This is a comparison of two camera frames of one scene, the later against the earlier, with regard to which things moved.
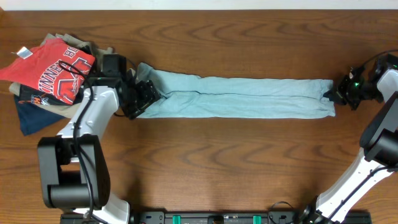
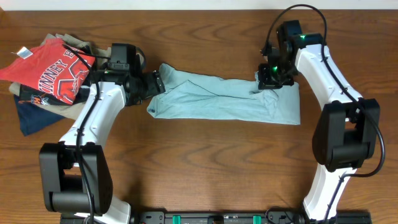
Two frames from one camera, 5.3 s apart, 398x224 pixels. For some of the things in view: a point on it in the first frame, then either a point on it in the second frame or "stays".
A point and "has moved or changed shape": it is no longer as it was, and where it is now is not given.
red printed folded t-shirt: [58, 70] stays
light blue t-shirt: [197, 97] has moved or changed shape
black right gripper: [339, 94] → [267, 83]
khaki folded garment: [69, 111] stays
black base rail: [217, 216] stays
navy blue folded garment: [34, 117] stays
